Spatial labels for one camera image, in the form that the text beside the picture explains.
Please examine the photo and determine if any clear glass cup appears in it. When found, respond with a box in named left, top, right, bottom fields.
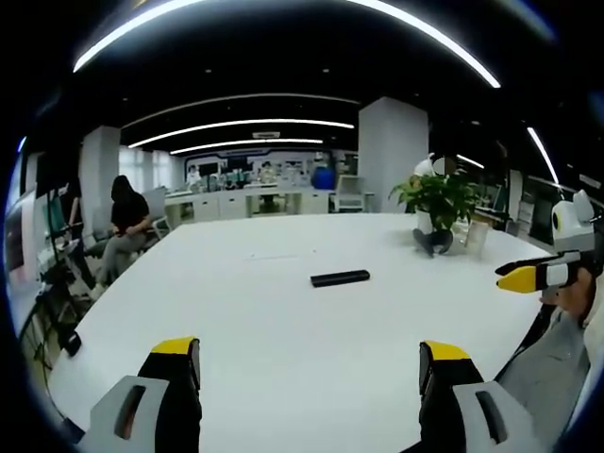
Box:
left=463, top=220, right=491, bottom=260

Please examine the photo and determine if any blue barrel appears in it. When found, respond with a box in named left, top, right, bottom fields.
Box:
left=310, top=166, right=338, bottom=191

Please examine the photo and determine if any black tripod stand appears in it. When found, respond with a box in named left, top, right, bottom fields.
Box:
left=44, top=187, right=98, bottom=303

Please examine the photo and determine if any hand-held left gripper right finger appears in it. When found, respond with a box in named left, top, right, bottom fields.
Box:
left=418, top=340, right=545, bottom=453

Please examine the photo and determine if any black remote control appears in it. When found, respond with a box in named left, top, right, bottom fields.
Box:
left=310, top=268, right=371, bottom=290

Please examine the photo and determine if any white cabinet row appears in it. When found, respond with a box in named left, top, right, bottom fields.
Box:
left=163, top=187, right=331, bottom=222

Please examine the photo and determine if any black object beside plant pot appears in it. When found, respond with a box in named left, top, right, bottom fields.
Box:
left=411, top=227, right=455, bottom=259

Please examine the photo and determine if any small black device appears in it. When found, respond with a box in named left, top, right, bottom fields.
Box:
left=59, top=330, right=83, bottom=359

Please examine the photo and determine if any ceiling light strip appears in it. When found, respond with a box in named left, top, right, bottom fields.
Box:
left=168, top=137, right=326, bottom=156
left=126, top=118, right=356, bottom=149
left=525, top=126, right=562, bottom=186

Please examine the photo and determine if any grey office chair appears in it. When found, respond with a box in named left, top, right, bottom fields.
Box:
left=140, top=185, right=170, bottom=243

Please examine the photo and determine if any long curved ceiling light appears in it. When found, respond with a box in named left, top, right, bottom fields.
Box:
left=73, top=0, right=502, bottom=90

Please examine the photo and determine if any green potted plant white pot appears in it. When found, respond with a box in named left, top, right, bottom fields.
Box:
left=388, top=171, right=483, bottom=259

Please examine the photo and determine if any white office chair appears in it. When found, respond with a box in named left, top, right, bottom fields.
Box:
left=332, top=175, right=377, bottom=214

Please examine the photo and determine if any person's right hand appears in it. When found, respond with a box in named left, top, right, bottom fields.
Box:
left=541, top=268, right=598, bottom=327

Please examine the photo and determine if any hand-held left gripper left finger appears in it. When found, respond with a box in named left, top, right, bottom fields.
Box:
left=76, top=336, right=204, bottom=453

